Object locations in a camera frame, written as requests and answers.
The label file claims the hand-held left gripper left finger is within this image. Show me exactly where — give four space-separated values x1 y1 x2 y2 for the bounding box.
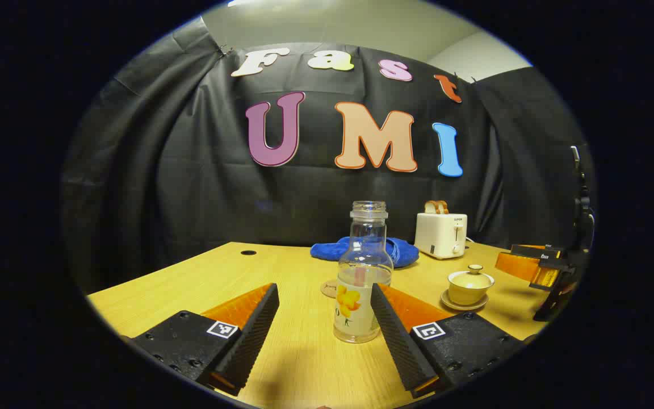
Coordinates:
128 283 280 397

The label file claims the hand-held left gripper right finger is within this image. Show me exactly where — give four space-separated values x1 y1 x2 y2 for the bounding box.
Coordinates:
370 283 527 398

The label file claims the cream saucer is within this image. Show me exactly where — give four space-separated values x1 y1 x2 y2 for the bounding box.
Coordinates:
440 290 489 312

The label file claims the glass water bottle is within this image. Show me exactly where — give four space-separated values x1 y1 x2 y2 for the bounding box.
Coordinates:
333 201 394 344

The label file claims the cream teacup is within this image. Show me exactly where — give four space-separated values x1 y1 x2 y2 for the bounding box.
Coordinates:
447 273 496 306

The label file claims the blue towel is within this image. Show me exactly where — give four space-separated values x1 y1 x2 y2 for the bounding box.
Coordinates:
310 236 420 269

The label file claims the white toaster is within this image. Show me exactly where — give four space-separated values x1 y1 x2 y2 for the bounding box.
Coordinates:
414 212 468 260

